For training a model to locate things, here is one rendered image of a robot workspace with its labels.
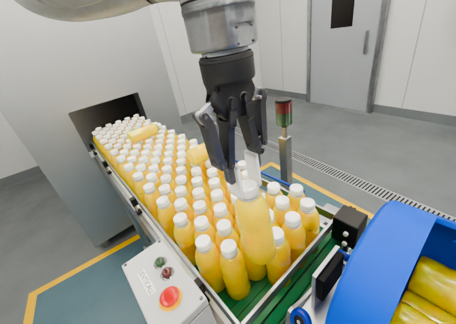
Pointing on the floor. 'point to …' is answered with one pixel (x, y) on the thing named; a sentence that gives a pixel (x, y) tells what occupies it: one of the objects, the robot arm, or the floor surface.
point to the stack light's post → (286, 159)
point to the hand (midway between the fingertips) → (244, 174)
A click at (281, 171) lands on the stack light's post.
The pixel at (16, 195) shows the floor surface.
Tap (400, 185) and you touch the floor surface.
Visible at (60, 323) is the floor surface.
